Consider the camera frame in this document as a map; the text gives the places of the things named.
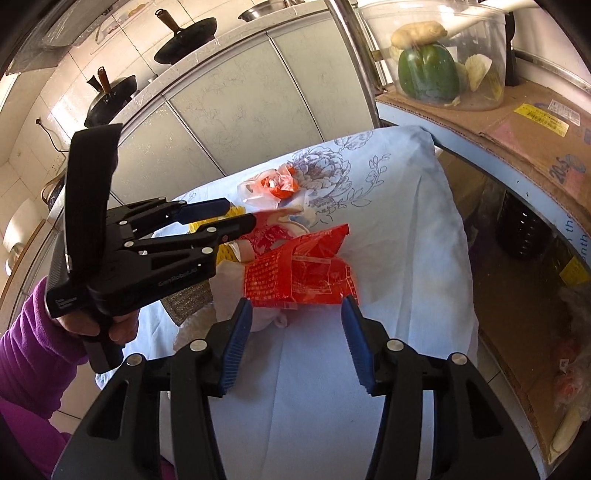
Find red printed plastic wrapper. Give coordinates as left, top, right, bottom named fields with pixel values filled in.
left=242, top=224, right=358, bottom=309

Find black wok wooden handle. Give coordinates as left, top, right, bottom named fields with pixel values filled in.
left=154, top=9, right=217, bottom=65

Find light blue floral tablecloth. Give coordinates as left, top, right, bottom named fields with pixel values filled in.
left=94, top=125, right=481, bottom=480

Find yellow foam fruit net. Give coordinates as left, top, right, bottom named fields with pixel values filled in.
left=187, top=204, right=249, bottom=268

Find silver scouring cloth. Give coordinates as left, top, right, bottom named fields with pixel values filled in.
left=160, top=281, right=213, bottom=326

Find kitchen counter cabinets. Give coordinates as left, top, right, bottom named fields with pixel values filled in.
left=0, top=0, right=380, bottom=324

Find clear plastic measuring jug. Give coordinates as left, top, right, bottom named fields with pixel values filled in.
left=360, top=1, right=507, bottom=111

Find green bell pepper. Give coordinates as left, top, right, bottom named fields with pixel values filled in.
left=398, top=43, right=460, bottom=103

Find metal shelf pole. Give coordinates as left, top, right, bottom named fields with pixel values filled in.
left=325, top=0, right=384, bottom=128

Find flattened cardboard sheet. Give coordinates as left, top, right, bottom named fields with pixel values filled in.
left=377, top=82, right=590, bottom=249

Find steel pot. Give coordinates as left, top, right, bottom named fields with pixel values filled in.
left=238, top=0, right=300, bottom=22

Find black wok with lid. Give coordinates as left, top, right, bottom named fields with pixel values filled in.
left=84, top=66, right=137, bottom=128

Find person's left hand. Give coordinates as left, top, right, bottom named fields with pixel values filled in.
left=56, top=308, right=140, bottom=347

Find black blender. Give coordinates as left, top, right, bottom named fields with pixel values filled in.
left=505, top=13, right=519, bottom=87

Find red white wrapper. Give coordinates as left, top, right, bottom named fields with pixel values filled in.
left=239, top=207, right=310, bottom=257

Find ginger root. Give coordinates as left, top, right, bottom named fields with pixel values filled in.
left=391, top=21, right=448, bottom=50

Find purple sleeve forearm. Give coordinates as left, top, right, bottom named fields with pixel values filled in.
left=1, top=280, right=87, bottom=477

